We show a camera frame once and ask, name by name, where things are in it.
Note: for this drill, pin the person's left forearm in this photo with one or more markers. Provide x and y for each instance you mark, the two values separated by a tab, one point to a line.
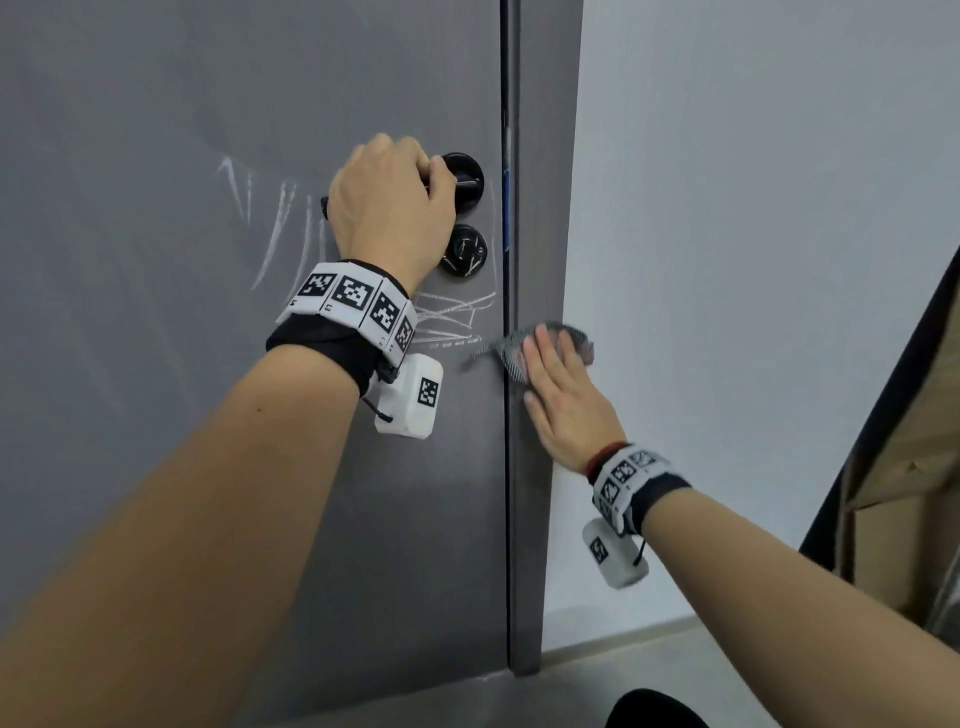
165	562

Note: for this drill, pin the wooden table with black frame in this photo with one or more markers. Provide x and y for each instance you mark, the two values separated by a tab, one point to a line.
900	465

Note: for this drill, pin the grey door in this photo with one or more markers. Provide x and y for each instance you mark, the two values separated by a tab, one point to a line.
187	112

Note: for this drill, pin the grey cleaning cloth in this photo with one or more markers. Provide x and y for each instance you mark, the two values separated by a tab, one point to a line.
510	352

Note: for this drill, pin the black white marker wristband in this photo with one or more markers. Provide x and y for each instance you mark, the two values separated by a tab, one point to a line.
637	484
345	307

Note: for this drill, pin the blue film latch plate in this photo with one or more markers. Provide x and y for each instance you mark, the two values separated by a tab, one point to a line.
509	210

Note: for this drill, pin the person's right hand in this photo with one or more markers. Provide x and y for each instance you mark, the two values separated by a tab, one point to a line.
570	409

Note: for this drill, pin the black clothing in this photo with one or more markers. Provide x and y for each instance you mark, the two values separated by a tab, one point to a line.
656	712

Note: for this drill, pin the person's left hand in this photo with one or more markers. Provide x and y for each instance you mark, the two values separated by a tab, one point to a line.
386	210

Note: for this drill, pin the person's right forearm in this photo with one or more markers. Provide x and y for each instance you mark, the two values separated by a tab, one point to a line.
787	600

